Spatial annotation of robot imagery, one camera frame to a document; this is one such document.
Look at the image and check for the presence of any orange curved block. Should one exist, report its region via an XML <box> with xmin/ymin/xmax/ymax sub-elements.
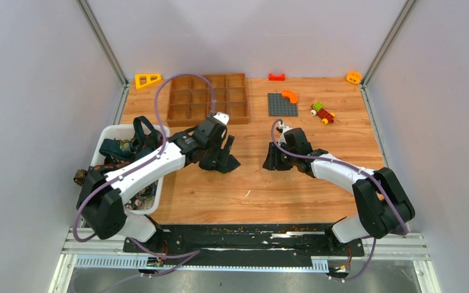
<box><xmin>282</xmin><ymin>90</ymin><xmax>298</xmax><ymax>104</ymax></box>

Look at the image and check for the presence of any wooden compartment tray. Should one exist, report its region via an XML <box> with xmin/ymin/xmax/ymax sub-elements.
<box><xmin>167</xmin><ymin>73</ymin><xmax>250</xmax><ymax>127</ymax></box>

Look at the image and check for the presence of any grey studded baseplate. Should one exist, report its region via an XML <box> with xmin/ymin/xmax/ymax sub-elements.
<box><xmin>267</xmin><ymin>93</ymin><xmax>298</xmax><ymax>117</ymax></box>

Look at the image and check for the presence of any orange round block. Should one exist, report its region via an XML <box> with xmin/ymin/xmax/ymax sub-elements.
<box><xmin>346</xmin><ymin>71</ymin><xmax>362</xmax><ymax>84</ymax></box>

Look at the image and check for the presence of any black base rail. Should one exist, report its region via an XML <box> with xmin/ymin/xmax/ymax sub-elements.
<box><xmin>143</xmin><ymin>223</ymin><xmax>365</xmax><ymax>269</ymax></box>

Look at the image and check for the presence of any red plastic block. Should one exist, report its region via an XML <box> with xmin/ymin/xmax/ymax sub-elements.
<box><xmin>268</xmin><ymin>73</ymin><xmax>286</xmax><ymax>81</ymax></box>

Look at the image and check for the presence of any yellow triangular block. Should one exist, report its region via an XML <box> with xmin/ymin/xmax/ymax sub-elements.
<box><xmin>134</xmin><ymin>74</ymin><xmax>162</xmax><ymax>90</ymax></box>

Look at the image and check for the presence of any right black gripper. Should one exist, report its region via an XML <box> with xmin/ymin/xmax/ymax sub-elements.
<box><xmin>263</xmin><ymin>142</ymin><xmax>297</xmax><ymax>171</ymax></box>

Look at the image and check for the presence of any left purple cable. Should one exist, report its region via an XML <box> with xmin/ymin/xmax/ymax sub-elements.
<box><xmin>72</xmin><ymin>73</ymin><xmax>217</xmax><ymax>259</ymax></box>

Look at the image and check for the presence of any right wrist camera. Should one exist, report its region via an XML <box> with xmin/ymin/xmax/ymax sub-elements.
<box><xmin>276</xmin><ymin>125</ymin><xmax>293</xmax><ymax>136</ymax></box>

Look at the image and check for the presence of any white plastic basket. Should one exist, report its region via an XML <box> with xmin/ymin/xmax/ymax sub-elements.
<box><xmin>76</xmin><ymin>124</ymin><xmax>163</xmax><ymax>215</ymax></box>

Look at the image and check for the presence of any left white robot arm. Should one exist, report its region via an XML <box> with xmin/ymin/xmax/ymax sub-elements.
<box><xmin>77</xmin><ymin>112</ymin><xmax>233</xmax><ymax>252</ymax></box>

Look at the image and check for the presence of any pile of patterned ties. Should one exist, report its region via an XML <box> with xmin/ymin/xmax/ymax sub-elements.
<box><xmin>73</xmin><ymin>116</ymin><xmax>170</xmax><ymax>203</ymax></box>

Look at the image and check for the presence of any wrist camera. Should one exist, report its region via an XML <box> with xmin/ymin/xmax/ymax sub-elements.
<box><xmin>213</xmin><ymin>112</ymin><xmax>230</xmax><ymax>125</ymax></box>
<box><xmin>276</xmin><ymin>125</ymin><xmax>293</xmax><ymax>136</ymax></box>

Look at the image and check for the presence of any toy brick car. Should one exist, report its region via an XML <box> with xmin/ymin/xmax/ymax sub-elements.
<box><xmin>310</xmin><ymin>102</ymin><xmax>335</xmax><ymax>125</ymax></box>

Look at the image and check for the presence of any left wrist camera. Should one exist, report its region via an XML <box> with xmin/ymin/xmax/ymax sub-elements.
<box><xmin>213</xmin><ymin>112</ymin><xmax>230</xmax><ymax>125</ymax></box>

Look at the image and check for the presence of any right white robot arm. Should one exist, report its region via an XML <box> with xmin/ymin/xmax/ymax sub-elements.
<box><xmin>263</xmin><ymin>125</ymin><xmax>415</xmax><ymax>255</ymax></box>

